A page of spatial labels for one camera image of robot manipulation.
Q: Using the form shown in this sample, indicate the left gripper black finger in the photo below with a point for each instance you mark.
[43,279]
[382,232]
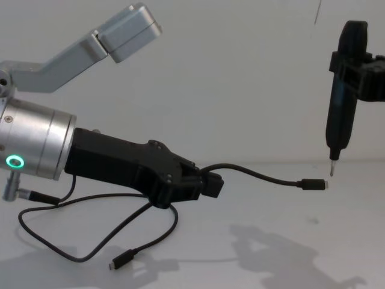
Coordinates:
[214,186]

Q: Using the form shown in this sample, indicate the black electric screwdriver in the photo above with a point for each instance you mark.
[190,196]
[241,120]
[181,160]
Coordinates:
[341,120]

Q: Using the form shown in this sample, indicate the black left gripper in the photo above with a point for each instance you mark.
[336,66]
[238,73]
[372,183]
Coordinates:
[120,162]

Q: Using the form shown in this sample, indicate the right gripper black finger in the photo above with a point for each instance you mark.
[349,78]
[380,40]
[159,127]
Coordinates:
[355,81]
[376,61]

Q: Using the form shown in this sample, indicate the white table cloth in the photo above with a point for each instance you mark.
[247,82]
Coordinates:
[270,234]

